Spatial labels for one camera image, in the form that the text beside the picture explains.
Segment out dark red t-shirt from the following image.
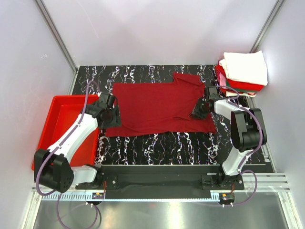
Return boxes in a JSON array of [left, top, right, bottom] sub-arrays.
[[105, 73, 216, 137]]

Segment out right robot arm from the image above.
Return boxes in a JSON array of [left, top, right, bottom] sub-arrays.
[[191, 86, 267, 189]]

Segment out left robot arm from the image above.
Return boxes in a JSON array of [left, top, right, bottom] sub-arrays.
[[34, 93, 122, 196]]

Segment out cream folded t-shirt bottom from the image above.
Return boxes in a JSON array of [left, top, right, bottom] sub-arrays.
[[224, 91, 256, 98]]

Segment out pink folded t-shirt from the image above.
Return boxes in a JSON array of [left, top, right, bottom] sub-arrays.
[[218, 72, 226, 86]]

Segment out red folded t-shirt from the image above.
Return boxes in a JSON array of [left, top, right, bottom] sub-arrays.
[[215, 65, 264, 92]]

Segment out green folded t-shirt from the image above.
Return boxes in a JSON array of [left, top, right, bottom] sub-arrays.
[[225, 81, 257, 93]]

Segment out white folded t-shirt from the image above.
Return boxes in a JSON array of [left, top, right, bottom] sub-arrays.
[[219, 51, 268, 86]]

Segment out left connector board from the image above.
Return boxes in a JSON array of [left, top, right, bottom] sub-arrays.
[[92, 192, 105, 200]]

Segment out connector board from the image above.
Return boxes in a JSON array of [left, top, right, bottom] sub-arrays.
[[92, 192, 105, 200], [221, 193, 235, 202]]

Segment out right connector board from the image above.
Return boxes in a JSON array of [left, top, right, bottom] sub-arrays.
[[221, 193, 235, 202]]

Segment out right aluminium frame post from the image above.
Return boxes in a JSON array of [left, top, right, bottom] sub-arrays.
[[249, 0, 286, 53]]

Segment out aluminium frame post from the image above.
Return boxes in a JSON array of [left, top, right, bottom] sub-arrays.
[[249, 0, 286, 53], [34, 0, 78, 73]]

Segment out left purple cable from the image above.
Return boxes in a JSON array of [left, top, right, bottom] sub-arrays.
[[35, 81, 103, 227]]

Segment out left aluminium frame post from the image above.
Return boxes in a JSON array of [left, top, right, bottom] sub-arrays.
[[34, 0, 78, 73]]

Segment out white slotted cable duct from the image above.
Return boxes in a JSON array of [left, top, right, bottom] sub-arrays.
[[42, 191, 220, 202]]

